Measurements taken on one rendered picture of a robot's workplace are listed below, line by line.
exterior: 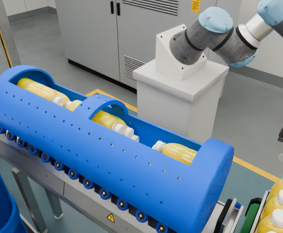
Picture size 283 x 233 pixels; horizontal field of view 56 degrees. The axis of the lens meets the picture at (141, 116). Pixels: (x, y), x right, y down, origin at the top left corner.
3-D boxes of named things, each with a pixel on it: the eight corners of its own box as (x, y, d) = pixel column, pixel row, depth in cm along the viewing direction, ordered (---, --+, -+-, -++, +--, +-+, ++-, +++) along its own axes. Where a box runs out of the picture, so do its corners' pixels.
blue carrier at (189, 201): (52, 109, 133) (40, 55, 116) (223, 192, 93) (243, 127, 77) (-1, 140, 113) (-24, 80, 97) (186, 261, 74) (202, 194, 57)
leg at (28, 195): (43, 226, 185) (18, 163, 147) (49, 230, 182) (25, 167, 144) (36, 233, 181) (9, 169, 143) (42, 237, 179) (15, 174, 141)
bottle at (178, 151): (213, 176, 74) (155, 150, 82) (211, 188, 79) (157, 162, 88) (223, 157, 78) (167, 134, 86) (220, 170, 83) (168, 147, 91)
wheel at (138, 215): (143, 204, 86) (140, 205, 84) (152, 215, 84) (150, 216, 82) (134, 213, 87) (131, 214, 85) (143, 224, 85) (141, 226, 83)
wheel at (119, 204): (124, 193, 89) (121, 193, 87) (133, 203, 87) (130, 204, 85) (116, 202, 90) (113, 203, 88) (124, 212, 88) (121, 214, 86)
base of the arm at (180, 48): (186, 32, 123) (200, 18, 115) (202, 61, 121) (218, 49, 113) (163, 38, 114) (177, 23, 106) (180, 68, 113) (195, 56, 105)
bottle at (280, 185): (257, 208, 93) (273, 172, 82) (277, 208, 93) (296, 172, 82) (264, 227, 87) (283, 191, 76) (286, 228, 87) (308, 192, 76)
